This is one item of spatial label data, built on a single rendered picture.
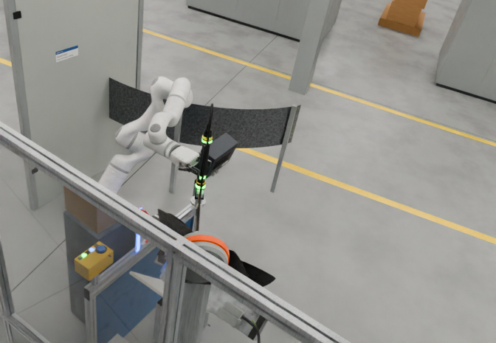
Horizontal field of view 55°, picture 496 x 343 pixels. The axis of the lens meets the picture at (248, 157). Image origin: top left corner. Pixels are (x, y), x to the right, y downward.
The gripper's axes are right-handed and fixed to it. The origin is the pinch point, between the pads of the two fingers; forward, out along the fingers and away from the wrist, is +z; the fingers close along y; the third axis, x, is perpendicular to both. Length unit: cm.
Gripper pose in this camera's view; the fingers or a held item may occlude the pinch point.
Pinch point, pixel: (202, 167)
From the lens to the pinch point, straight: 210.5
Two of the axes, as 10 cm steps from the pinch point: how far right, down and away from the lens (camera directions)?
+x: 1.7, -8.0, -5.8
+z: 8.3, 4.3, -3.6
